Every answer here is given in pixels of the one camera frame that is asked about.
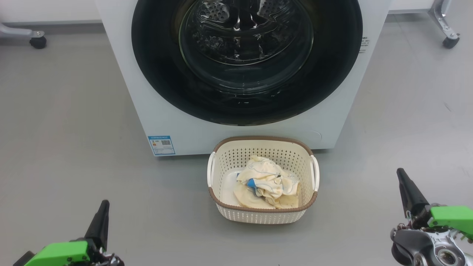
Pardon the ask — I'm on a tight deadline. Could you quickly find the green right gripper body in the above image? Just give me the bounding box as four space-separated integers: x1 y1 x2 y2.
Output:
428 205 473 239

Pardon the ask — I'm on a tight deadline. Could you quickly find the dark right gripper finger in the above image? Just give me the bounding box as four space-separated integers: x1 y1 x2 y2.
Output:
397 168 431 228

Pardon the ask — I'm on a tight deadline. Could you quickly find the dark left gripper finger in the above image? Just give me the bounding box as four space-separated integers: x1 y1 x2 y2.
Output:
85 200 110 252

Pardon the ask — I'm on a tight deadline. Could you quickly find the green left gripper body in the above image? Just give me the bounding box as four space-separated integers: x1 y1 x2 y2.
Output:
23 239 93 266

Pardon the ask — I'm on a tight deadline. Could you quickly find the grey washing machine door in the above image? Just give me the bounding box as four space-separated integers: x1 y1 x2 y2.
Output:
131 0 363 127

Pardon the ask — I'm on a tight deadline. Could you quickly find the white front-load washing machine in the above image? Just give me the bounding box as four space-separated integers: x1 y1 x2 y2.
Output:
95 0 392 157

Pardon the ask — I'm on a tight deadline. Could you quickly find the blue energy label sticker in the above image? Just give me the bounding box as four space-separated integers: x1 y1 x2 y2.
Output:
148 136 176 156

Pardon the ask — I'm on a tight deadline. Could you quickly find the cream perforated laundry basket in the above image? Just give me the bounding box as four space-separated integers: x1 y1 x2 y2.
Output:
207 136 320 225

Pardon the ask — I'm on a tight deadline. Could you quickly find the white partition board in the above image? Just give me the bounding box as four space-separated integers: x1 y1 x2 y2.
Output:
388 0 438 14
0 0 102 25

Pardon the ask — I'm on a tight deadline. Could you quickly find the grey caster leg frame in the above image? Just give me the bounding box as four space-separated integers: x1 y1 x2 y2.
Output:
0 23 47 50
429 0 460 49

